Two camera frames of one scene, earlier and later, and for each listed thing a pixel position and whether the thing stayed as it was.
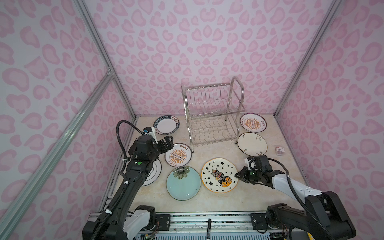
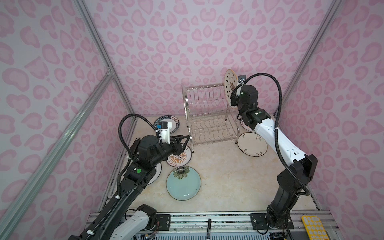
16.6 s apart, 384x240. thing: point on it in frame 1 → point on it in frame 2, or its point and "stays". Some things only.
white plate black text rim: x=166 y=124 stays
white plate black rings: x=154 y=174 stays
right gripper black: x=243 y=172 → x=233 y=100
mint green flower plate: x=183 y=183 stays
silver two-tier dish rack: x=212 y=112 stays
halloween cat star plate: x=218 y=175 → x=230 y=81
